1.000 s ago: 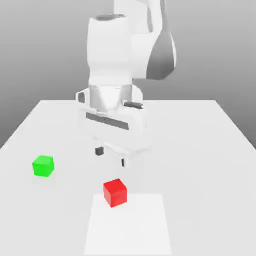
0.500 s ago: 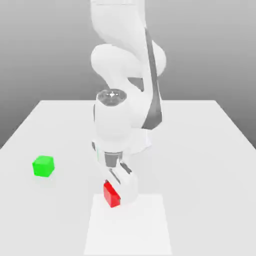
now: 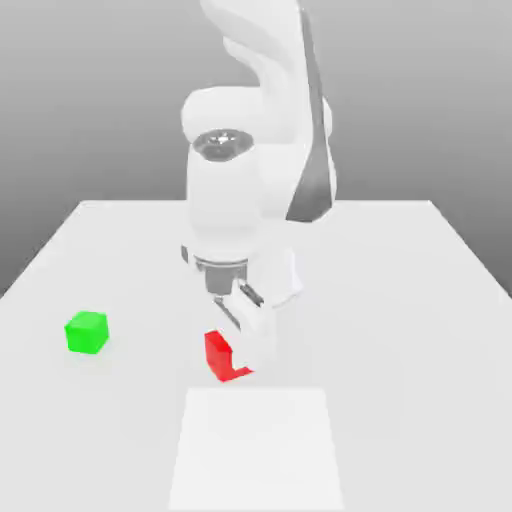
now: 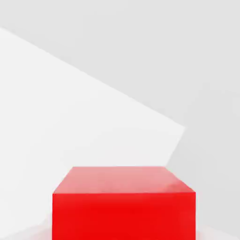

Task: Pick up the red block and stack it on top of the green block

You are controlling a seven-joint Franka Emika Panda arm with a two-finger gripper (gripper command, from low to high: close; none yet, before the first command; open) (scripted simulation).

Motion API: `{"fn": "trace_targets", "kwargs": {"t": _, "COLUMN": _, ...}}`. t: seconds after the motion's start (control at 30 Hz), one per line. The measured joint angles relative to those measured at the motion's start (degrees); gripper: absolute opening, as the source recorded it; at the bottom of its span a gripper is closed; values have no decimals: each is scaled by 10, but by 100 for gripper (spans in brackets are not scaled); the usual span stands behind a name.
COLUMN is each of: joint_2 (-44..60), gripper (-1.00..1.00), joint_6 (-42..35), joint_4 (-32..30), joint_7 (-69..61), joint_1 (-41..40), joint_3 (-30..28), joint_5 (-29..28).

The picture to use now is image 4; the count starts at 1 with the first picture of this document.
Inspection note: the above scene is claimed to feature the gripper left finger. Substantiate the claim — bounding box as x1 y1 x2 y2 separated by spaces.
5 219 53 240

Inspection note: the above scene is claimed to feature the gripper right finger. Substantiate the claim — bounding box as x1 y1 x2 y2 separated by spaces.
195 224 236 240

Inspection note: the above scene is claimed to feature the small red cube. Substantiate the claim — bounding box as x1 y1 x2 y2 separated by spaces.
52 166 196 240

